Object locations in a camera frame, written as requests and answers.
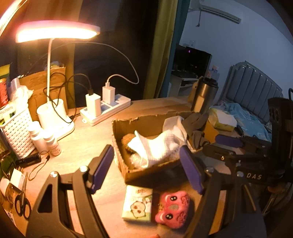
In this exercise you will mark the black pen-like tube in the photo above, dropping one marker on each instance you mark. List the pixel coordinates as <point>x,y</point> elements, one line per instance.
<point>29,161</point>

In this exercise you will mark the stainless steel travel tumbler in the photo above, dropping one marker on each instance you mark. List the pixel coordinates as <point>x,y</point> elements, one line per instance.
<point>204,95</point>

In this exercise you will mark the cartoon pocket tissue pack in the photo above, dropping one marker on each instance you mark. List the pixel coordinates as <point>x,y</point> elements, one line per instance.
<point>137,204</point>

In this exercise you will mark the white power strip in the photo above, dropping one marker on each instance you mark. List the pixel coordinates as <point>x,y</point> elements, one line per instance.
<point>107,110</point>

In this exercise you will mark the white woven basket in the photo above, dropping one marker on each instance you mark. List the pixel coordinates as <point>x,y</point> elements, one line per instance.
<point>17,135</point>

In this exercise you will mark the white charger with black cable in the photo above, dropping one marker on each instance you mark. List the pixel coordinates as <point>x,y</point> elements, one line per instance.
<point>92,100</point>

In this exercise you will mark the white shelf unit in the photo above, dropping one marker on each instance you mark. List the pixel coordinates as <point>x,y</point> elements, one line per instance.
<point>179,86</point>

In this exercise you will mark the black monitor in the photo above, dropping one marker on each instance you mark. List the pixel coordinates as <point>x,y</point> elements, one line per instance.
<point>190,62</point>

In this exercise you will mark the yellow tissue pack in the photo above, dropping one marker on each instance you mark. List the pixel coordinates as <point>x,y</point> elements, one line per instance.
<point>221,120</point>

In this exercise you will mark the brown sponge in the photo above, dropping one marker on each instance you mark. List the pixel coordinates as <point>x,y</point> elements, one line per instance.
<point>125,140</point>

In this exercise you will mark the white folded cloth in box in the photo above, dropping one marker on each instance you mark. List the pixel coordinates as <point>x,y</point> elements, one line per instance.
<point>174,124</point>

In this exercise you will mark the brown cardboard box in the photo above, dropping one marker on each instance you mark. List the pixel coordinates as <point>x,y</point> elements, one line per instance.
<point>149,126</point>

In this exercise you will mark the dark grey knit sock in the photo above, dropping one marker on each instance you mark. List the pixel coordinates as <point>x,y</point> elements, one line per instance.
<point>194,126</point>

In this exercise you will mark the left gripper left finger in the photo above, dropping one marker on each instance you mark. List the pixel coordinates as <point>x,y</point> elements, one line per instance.
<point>98,168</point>

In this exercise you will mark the black scissors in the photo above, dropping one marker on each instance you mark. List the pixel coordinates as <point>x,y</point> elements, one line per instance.
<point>22,205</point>

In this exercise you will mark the red tin can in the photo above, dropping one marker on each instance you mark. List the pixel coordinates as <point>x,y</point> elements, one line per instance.
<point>3,93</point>

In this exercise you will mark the yellow curtain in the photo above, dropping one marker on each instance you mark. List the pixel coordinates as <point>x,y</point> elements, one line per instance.
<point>160,53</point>

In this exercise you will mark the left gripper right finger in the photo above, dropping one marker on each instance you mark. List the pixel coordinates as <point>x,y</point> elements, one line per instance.
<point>194,169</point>

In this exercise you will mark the small white box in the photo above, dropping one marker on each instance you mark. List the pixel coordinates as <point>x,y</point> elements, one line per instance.
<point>17,179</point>

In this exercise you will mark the black car key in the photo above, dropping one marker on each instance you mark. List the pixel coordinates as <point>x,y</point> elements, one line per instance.
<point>239,130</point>

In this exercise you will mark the pink plush toy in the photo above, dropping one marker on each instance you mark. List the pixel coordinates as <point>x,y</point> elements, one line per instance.
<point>173,209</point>

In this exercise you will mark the grey padded headboard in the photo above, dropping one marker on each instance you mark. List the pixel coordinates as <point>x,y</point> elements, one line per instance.
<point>251,88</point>

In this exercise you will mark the labelled white pill bottle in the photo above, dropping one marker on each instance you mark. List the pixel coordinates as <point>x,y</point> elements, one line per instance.
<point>52,144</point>

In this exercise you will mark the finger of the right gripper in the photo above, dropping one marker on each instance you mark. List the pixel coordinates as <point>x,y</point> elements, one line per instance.
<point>228,141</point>

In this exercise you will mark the clear plastic water bottle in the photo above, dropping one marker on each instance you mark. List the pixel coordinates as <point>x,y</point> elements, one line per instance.
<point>213,73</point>

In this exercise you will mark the light blue bedding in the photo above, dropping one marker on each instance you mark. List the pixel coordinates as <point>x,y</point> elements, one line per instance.
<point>248,122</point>

